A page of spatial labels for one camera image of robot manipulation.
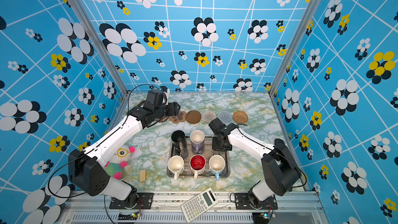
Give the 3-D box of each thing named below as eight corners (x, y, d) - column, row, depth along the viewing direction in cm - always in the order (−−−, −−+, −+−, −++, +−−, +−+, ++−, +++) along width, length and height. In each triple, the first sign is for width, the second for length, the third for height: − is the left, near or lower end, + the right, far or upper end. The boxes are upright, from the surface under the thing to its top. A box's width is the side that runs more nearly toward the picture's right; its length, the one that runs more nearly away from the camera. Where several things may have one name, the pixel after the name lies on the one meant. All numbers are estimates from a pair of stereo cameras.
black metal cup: (171, 149, 93) (168, 141, 85) (175, 137, 98) (173, 129, 90) (185, 151, 92) (183, 144, 84) (188, 139, 97) (187, 131, 89)
